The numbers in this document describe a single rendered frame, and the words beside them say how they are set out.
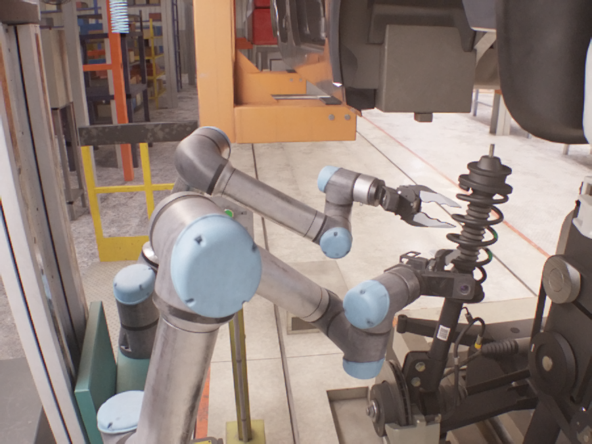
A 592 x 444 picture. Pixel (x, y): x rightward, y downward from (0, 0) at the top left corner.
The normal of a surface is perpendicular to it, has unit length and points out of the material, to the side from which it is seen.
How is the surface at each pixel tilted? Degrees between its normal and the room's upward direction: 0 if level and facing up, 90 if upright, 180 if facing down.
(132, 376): 0
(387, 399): 19
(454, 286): 81
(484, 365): 9
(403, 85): 90
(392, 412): 53
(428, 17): 111
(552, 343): 90
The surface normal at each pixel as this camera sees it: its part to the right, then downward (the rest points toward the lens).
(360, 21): 0.11, 0.54
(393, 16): 0.11, 0.72
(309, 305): 0.44, 0.40
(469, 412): -0.15, -0.91
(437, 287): -0.22, 0.22
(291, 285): 0.67, 0.04
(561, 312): -0.99, 0.04
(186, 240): -0.51, -0.60
